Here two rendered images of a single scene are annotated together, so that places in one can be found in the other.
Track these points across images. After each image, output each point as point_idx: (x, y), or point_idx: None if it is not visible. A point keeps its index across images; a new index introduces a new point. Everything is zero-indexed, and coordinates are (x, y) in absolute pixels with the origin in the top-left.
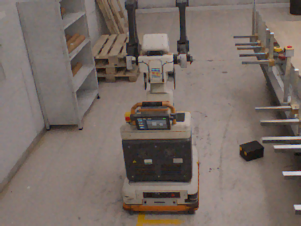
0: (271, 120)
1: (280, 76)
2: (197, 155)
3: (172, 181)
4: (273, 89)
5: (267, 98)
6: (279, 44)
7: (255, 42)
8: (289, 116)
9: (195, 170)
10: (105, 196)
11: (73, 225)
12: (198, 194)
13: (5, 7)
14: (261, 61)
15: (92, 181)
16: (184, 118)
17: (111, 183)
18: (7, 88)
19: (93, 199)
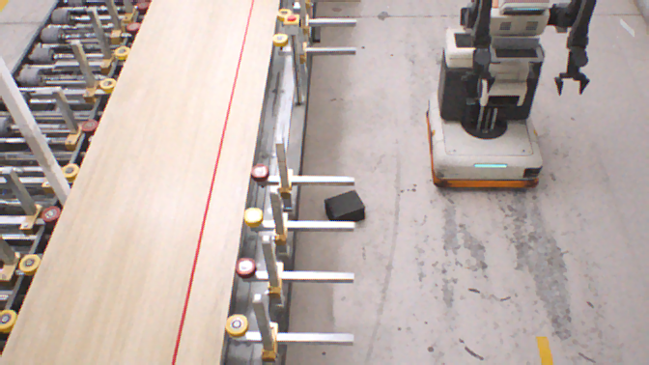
0: (341, 21)
1: (259, 232)
2: (435, 148)
3: None
4: (302, 147)
5: None
6: (238, 243)
7: (285, 335)
8: (305, 70)
9: (434, 117)
10: (557, 146)
11: (573, 110)
12: (428, 124)
13: None
14: (308, 177)
15: (592, 169)
16: (455, 40)
17: (560, 165)
18: None
19: (571, 142)
